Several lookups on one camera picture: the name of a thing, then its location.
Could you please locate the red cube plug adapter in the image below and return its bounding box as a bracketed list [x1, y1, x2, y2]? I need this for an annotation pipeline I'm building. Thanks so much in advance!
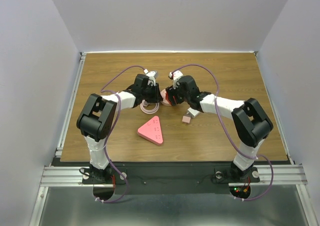
[166, 93, 176, 106]

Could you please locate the round pink power socket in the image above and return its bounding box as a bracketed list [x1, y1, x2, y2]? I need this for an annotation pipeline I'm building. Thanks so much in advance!
[160, 89, 172, 107]

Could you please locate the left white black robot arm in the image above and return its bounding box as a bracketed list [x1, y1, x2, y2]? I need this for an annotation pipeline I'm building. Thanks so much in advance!
[76, 71, 163, 183]

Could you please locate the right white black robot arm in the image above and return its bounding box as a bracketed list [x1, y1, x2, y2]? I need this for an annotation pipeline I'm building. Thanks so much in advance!
[165, 71, 274, 181]

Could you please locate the white cube charger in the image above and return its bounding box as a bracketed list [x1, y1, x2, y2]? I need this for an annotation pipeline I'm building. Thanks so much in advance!
[187, 107, 201, 119]

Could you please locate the small pink square adapter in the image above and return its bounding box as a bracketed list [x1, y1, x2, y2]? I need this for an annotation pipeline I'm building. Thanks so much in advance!
[182, 115, 192, 124]

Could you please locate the pink triangular power strip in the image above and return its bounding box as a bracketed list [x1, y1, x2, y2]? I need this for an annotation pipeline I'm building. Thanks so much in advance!
[137, 116, 164, 146]

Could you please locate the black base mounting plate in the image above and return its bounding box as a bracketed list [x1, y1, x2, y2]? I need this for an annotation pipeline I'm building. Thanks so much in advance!
[82, 161, 260, 195]

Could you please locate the pink coiled cord with plug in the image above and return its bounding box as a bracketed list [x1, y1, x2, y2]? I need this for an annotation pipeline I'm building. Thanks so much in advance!
[140, 99, 160, 115]

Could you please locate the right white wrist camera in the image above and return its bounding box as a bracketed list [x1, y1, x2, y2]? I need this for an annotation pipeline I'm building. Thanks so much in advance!
[168, 70, 184, 85]

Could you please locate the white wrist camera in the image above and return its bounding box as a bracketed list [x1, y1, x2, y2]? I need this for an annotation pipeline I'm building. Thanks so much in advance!
[143, 69, 159, 86]
[168, 70, 184, 85]

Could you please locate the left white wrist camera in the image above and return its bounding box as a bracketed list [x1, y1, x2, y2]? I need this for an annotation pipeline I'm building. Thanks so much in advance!
[143, 69, 159, 86]

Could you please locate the aluminium left side rail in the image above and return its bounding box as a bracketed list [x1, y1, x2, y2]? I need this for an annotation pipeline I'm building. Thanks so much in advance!
[56, 52, 87, 150]

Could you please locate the aluminium rail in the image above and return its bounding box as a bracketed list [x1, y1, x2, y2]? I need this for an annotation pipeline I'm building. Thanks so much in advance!
[40, 163, 308, 188]
[56, 52, 87, 150]

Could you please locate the aluminium front rail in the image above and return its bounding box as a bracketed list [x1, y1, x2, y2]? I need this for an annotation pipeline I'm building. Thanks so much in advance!
[40, 163, 308, 188]

